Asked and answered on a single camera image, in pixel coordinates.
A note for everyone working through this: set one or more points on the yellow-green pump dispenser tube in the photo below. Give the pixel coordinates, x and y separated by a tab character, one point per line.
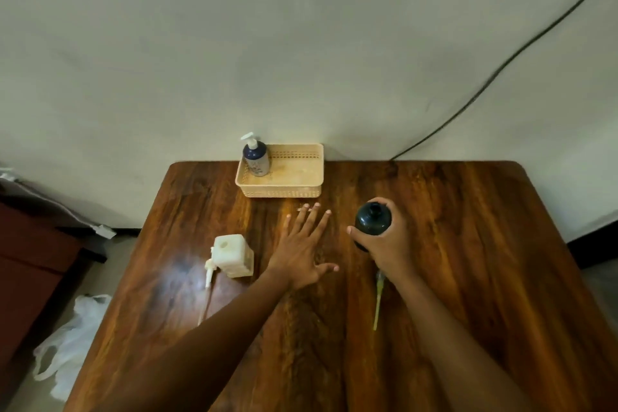
378	298

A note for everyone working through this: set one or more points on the person's left hand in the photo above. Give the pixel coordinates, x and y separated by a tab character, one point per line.
299	257

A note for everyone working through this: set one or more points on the dark blue pump bottle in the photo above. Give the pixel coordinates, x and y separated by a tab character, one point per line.
256	158

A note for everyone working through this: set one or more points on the beige plastic basket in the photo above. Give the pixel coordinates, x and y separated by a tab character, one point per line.
289	175

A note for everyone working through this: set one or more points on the person's right thumb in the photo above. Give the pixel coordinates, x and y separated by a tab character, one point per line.
357	235

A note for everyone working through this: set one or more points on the person's right forearm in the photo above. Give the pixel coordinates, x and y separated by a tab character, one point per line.
454	349

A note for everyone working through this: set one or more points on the person's left forearm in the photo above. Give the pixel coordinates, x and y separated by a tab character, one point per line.
193	353

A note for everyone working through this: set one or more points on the white square plastic bottle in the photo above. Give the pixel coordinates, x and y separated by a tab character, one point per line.
233	255

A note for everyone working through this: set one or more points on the white plastic bag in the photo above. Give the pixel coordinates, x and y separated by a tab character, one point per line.
72	344

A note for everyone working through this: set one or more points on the red-brown cabinet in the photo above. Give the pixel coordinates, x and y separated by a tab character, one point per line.
29	271

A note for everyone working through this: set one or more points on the dark green round bottle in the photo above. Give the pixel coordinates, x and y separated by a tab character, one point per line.
371	219

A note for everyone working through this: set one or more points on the person's left thumb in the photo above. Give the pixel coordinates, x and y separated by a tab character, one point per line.
327	268

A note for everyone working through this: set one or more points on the person's right hand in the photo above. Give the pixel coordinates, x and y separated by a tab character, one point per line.
391	247

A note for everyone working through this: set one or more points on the person's left middle finger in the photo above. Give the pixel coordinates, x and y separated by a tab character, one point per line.
310	217

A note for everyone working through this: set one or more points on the person's left little finger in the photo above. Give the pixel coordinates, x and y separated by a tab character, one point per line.
287	225

